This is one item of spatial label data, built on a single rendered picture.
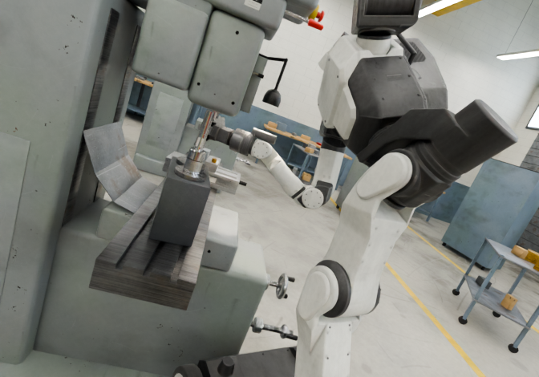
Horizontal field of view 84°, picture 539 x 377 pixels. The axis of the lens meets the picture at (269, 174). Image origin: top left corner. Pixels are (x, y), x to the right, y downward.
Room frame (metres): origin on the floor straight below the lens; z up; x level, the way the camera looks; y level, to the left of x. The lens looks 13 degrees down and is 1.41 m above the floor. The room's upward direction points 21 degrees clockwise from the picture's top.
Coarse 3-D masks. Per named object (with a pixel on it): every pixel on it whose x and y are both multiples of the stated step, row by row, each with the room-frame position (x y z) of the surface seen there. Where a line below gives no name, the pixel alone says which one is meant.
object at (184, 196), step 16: (176, 160) 0.89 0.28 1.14; (176, 176) 0.77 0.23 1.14; (192, 176) 0.78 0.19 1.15; (208, 176) 0.87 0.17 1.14; (176, 192) 0.75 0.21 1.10; (192, 192) 0.76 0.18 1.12; (208, 192) 0.78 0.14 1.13; (160, 208) 0.74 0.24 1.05; (176, 208) 0.76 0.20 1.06; (192, 208) 0.77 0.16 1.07; (160, 224) 0.75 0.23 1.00; (176, 224) 0.76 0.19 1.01; (192, 224) 0.77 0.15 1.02; (160, 240) 0.75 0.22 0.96; (176, 240) 0.76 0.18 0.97; (192, 240) 0.78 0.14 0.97
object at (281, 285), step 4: (268, 276) 1.24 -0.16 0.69; (280, 276) 1.30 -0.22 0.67; (284, 276) 1.26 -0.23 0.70; (288, 276) 1.27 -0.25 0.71; (268, 280) 1.22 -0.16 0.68; (280, 280) 1.30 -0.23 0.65; (284, 280) 1.24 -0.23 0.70; (288, 280) 1.25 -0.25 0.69; (292, 280) 1.26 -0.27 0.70; (268, 284) 1.21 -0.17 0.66; (272, 284) 1.24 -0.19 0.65; (276, 284) 1.25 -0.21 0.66; (280, 284) 1.25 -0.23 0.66; (284, 284) 1.22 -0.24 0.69; (276, 288) 1.29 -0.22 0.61; (280, 288) 1.25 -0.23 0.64; (284, 288) 1.21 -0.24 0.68; (276, 292) 1.27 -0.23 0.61; (280, 292) 1.24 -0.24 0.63; (284, 292) 1.20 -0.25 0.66; (276, 296) 1.25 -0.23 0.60; (280, 296) 1.21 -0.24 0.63; (284, 296) 1.26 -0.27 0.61
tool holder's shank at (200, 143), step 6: (210, 114) 0.81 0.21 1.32; (204, 120) 0.81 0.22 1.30; (210, 120) 0.81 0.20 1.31; (204, 126) 0.80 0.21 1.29; (204, 132) 0.81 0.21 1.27; (198, 138) 0.81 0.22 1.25; (204, 138) 0.81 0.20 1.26; (198, 144) 0.80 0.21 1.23; (204, 144) 0.81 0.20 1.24; (198, 150) 0.81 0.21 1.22
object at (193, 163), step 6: (192, 156) 0.79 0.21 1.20; (198, 156) 0.80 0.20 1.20; (204, 156) 0.81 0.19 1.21; (186, 162) 0.80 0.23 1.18; (192, 162) 0.79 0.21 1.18; (198, 162) 0.80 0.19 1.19; (186, 168) 0.80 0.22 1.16; (192, 168) 0.79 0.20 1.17; (198, 168) 0.80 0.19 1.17; (198, 174) 0.81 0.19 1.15
